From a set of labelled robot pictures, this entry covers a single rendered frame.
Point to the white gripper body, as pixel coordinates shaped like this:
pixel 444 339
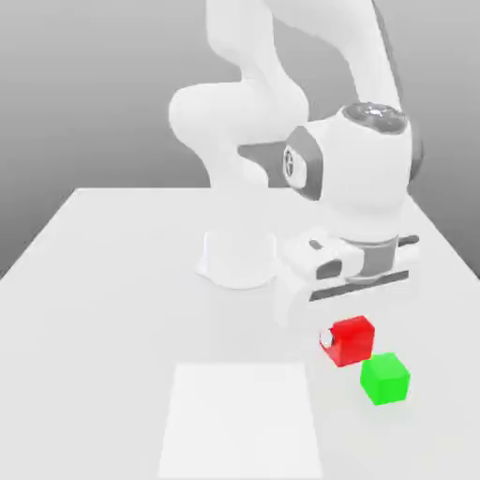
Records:
pixel 337 303

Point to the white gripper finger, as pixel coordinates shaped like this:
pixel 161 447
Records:
pixel 326 338

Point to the small red cube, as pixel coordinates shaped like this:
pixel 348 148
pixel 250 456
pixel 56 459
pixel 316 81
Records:
pixel 352 341

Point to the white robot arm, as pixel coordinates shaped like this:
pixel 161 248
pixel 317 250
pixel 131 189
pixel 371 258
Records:
pixel 348 168

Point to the small green cube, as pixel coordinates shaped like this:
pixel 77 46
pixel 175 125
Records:
pixel 384 378

